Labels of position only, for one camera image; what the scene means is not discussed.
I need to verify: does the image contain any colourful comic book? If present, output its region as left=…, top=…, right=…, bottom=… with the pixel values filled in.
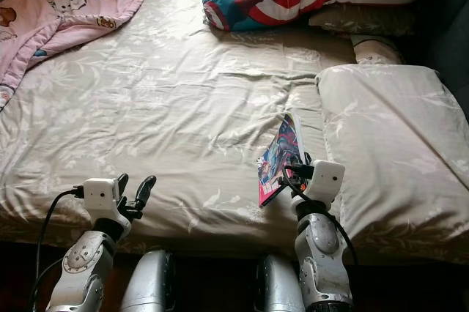
left=258, top=112, right=310, bottom=208

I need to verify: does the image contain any beige floral pillow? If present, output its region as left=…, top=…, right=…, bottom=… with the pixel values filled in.
left=315, top=63, right=469, bottom=243
left=308, top=4, right=418, bottom=37

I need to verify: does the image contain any pink cartoon bear blanket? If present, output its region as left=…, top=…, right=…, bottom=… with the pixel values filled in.
left=0, top=0, right=153, bottom=111

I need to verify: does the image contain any bed with beige floral sheet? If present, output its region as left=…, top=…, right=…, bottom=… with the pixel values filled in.
left=0, top=0, right=469, bottom=261

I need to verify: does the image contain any silver right robot leg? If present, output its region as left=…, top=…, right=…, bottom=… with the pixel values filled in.
left=256, top=253, right=305, bottom=312

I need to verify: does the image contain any small beige cushion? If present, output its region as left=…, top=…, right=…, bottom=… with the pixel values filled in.
left=350, top=34, right=405, bottom=66

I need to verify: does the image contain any flat beige floral pillow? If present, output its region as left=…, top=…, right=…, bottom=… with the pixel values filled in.
left=308, top=4, right=418, bottom=37

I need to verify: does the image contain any black fabric chair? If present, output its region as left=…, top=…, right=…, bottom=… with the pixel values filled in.
left=414, top=0, right=469, bottom=119

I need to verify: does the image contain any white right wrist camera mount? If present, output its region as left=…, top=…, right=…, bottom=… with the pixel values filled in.
left=308, top=160, right=346, bottom=203

